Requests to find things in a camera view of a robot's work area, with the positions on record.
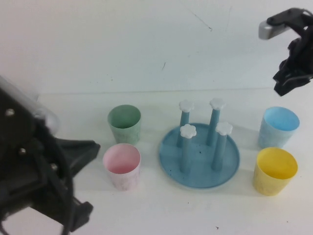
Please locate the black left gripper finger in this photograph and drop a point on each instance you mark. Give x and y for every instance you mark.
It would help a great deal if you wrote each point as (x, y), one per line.
(79, 215)

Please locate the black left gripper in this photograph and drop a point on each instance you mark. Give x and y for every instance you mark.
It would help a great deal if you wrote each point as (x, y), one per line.
(22, 137)

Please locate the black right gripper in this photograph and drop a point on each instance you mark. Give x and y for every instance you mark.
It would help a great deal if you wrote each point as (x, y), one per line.
(302, 51)

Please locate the light blue marbled plastic cup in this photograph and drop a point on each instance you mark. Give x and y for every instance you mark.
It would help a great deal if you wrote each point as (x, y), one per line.
(271, 138)

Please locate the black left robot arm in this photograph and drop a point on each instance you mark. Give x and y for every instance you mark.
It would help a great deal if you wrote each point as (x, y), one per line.
(14, 195)

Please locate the green marbled plastic cup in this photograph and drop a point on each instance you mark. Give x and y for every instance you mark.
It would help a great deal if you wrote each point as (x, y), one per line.
(126, 132)

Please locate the pink marbled plastic cup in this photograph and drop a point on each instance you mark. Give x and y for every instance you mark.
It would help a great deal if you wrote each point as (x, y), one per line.
(123, 178)

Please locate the yellow plastic cup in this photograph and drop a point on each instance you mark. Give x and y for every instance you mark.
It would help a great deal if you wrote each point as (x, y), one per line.
(266, 183)

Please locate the blue cup stand white caps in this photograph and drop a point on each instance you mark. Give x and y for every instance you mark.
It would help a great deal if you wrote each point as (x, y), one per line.
(198, 166)

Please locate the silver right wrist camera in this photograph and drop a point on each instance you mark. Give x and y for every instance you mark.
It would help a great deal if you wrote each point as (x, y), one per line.
(271, 30)

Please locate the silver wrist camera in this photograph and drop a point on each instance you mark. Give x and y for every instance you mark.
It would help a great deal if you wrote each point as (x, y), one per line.
(271, 30)
(36, 110)

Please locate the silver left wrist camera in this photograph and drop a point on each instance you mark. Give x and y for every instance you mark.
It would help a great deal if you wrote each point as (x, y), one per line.
(36, 110)

